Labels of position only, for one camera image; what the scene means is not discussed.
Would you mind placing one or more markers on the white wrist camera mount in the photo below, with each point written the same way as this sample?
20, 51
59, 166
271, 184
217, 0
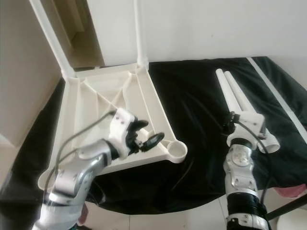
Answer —
252, 123
120, 127

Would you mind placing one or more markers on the white round base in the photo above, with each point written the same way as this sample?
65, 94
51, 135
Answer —
293, 223

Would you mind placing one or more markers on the white plastic table top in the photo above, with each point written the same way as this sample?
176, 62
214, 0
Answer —
76, 124

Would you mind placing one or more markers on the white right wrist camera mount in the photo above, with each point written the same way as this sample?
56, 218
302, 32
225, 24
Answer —
252, 123

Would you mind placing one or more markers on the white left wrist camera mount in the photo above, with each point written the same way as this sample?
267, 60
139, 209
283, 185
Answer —
120, 127

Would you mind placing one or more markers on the black cloth table cover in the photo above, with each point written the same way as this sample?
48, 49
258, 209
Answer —
192, 120

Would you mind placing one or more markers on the black metal rod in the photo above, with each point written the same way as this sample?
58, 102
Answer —
285, 209

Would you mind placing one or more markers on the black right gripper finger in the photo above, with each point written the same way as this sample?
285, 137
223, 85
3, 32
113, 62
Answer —
227, 123

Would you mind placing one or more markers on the pink object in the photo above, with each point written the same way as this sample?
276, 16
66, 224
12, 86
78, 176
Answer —
292, 191
82, 214

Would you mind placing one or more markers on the beige door frame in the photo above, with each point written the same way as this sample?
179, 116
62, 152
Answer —
72, 19

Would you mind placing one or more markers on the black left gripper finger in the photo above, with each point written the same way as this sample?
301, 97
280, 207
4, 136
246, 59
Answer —
154, 140
141, 124

